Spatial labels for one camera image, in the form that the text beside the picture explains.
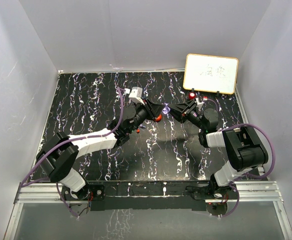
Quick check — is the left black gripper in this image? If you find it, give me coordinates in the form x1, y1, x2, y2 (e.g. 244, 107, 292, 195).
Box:
127, 98, 165, 135

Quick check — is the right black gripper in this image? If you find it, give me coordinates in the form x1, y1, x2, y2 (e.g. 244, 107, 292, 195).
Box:
167, 100, 206, 131

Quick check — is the purple earbud charging case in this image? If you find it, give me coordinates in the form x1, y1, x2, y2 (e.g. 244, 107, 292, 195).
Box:
162, 103, 171, 115

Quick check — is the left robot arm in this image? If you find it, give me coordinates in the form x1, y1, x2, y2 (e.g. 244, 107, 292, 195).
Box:
36, 99, 165, 200

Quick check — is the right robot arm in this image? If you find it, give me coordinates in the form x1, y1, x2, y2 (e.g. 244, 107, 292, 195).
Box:
167, 99, 269, 199

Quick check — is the red round disc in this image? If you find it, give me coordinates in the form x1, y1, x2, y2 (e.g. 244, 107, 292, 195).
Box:
154, 114, 162, 122

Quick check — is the red emergency stop button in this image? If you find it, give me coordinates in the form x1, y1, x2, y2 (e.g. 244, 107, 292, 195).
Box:
187, 92, 196, 105

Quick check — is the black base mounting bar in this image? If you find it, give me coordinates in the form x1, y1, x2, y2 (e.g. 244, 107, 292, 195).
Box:
88, 180, 212, 211

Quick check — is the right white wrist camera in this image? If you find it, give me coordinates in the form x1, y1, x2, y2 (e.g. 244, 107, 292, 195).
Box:
195, 96, 208, 111

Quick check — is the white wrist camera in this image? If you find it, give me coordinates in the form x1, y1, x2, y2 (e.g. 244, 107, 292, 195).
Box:
195, 96, 208, 111
128, 86, 144, 105

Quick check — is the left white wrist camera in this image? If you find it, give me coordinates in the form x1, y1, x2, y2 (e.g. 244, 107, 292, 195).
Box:
128, 86, 144, 105

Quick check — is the white board with frame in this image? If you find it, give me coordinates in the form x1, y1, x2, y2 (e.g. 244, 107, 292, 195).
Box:
183, 53, 239, 95

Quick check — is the aluminium frame rail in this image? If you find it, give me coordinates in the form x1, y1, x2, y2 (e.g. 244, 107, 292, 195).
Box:
4, 180, 292, 240

